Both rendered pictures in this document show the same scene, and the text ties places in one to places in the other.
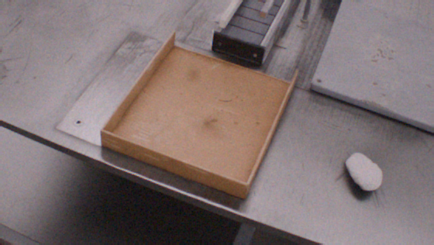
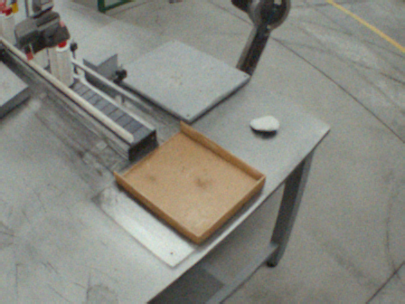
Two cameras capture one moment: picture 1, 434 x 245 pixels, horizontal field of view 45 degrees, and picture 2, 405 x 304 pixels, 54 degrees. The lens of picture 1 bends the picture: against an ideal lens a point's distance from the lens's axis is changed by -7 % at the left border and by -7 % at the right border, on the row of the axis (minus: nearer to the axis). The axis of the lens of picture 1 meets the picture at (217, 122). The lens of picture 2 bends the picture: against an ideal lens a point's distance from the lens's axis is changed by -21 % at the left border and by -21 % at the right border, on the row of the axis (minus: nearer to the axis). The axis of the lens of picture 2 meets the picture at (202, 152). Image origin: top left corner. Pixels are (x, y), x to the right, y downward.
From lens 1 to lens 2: 0.85 m
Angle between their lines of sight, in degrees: 43
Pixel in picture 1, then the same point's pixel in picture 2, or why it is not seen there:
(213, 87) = (168, 171)
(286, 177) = (255, 160)
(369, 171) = (270, 120)
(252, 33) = (139, 129)
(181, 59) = (133, 180)
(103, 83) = (137, 231)
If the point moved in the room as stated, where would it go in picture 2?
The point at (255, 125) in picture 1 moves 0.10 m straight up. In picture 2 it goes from (211, 161) to (211, 134)
